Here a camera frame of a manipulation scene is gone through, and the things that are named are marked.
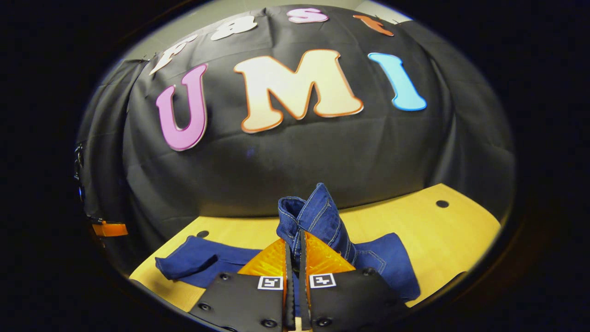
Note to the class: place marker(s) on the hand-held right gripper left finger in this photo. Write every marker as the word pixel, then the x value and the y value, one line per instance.
pixel 244 299

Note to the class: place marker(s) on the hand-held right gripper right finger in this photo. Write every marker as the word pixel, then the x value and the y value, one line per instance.
pixel 350 297

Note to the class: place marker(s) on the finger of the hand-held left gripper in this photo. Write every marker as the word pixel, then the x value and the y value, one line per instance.
pixel 110 229

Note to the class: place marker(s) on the blue denim jeans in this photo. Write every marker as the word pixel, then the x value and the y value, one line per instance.
pixel 318 216

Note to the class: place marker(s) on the black backdrop cloth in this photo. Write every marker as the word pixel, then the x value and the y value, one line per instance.
pixel 295 161

